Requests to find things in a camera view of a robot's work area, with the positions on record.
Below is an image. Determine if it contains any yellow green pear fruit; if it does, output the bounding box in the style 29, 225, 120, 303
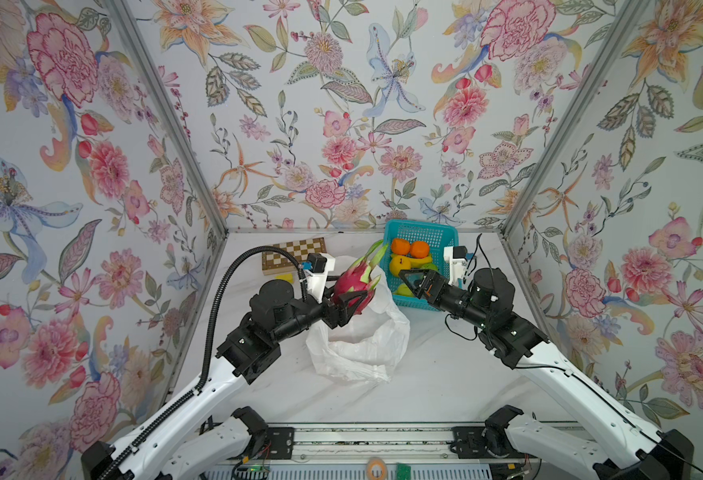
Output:
395, 283, 415, 298

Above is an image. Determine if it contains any dragon fruit pink green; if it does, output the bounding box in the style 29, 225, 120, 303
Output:
331, 240, 389, 315

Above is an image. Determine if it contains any yellow apple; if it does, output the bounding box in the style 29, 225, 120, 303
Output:
389, 255, 413, 278

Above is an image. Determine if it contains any orange fruit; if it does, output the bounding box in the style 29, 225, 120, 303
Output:
409, 241, 431, 258
391, 238, 411, 256

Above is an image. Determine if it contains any white plastic bag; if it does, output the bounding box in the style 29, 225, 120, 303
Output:
305, 267, 411, 383

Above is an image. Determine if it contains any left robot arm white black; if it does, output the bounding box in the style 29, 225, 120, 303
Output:
81, 275, 377, 479

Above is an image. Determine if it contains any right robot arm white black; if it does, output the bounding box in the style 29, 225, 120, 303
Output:
399, 268, 695, 479

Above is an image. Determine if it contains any yellow banana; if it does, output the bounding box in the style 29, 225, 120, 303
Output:
409, 256, 433, 268

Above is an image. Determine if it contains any yellow toy brick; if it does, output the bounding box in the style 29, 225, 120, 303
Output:
276, 273, 294, 284

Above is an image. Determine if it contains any wooden chessboard box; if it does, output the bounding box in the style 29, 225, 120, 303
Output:
261, 237, 327, 276

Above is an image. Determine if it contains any teal plastic basket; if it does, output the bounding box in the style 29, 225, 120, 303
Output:
381, 219, 459, 310

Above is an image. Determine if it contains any tape roll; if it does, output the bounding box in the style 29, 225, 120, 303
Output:
365, 457, 389, 480

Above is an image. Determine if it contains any green circuit board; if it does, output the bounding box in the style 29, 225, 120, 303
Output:
395, 463, 413, 480

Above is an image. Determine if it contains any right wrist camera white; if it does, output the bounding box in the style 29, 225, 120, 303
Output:
443, 246, 469, 288

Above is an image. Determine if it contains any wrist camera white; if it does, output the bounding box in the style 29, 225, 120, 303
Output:
303, 253, 335, 303
443, 246, 469, 288

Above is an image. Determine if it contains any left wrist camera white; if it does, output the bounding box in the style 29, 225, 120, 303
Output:
303, 253, 335, 303

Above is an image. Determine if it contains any black corrugated cable left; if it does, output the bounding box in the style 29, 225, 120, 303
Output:
95, 245, 307, 480

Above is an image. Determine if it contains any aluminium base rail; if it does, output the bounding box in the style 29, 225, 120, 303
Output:
113, 421, 629, 466

